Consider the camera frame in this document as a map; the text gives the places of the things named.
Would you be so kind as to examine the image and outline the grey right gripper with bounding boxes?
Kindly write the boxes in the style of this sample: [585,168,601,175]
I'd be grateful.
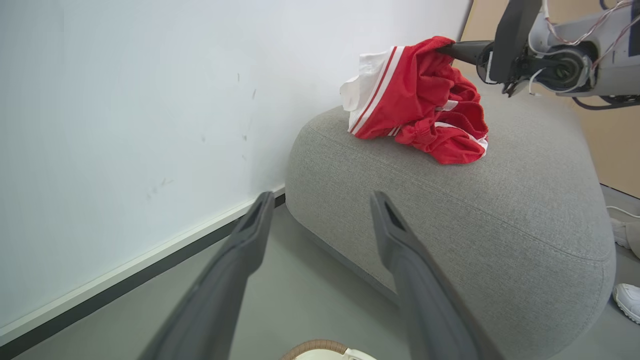
[436,0,640,99]

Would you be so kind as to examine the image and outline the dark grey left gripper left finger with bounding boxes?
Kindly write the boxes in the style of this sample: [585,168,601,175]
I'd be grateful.
[137,192,276,360]

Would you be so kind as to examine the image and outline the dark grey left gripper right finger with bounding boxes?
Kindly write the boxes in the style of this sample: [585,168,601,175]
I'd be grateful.
[370,190,503,360]

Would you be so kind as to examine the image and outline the red shorts with white stripes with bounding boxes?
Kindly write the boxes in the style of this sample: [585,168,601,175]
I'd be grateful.
[340,36,489,166]

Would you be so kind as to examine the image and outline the wicker laundry basket white liner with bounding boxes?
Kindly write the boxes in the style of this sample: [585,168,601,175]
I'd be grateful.
[280,339,379,360]

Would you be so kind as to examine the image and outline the grey fabric pouf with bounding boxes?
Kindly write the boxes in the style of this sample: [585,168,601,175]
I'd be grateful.
[285,65,617,360]

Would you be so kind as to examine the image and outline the white and black baseboard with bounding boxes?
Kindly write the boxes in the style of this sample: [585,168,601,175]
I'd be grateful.
[0,185,287,360]

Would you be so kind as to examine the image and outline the white sneaker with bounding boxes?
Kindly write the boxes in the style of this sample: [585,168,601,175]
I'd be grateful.
[610,218,632,250]
[612,282,640,326]

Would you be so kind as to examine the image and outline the thin twisted gripper wire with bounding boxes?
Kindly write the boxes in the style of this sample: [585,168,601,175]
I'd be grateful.
[544,0,635,47]

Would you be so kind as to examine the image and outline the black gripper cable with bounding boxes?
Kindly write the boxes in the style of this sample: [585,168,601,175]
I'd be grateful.
[572,94,640,111]

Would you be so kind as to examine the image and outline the thin white floor cable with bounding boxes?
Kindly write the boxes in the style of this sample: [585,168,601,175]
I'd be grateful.
[606,205,640,220]

